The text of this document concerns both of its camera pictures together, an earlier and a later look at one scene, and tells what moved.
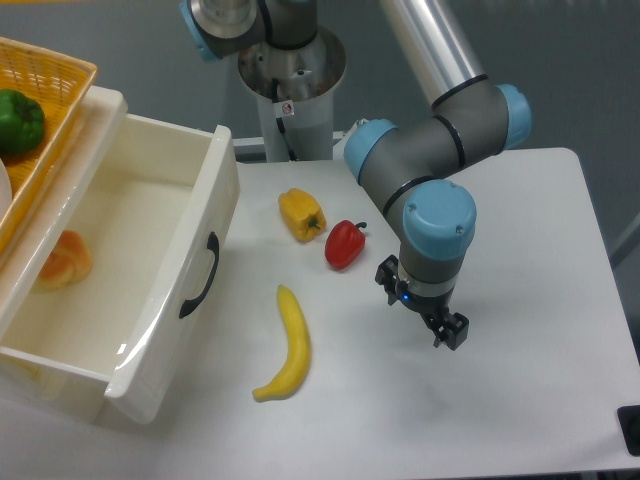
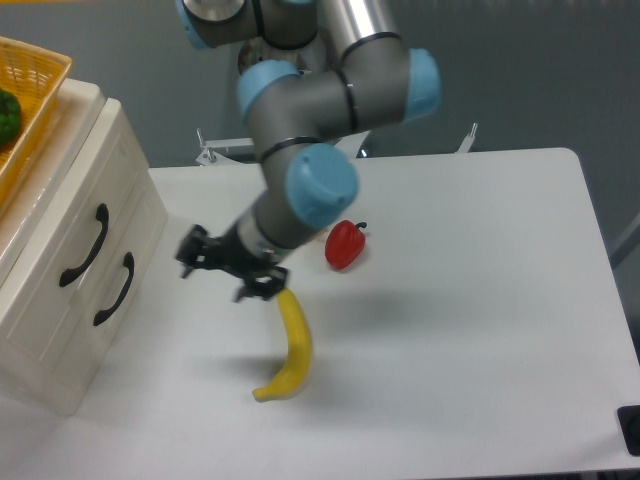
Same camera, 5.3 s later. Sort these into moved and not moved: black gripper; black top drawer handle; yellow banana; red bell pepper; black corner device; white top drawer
Moved: white top drawer; black top drawer handle; black gripper
Not moved: red bell pepper; black corner device; yellow banana
